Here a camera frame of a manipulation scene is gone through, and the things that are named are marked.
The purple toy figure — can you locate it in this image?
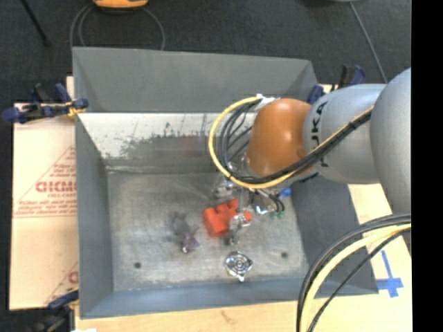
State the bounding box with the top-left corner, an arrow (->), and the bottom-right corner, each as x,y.
171,211 -> 201,255

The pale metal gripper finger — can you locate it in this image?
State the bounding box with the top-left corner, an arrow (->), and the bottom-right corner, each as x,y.
227,214 -> 251,247

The grey metal bin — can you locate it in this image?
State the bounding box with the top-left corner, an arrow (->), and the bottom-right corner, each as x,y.
71,46 -> 379,320

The brown cardboard board red print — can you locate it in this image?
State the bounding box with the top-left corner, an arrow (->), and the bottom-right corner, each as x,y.
8,101 -> 80,311

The orange toy block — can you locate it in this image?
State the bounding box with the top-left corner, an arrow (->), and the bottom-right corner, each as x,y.
203,199 -> 254,239

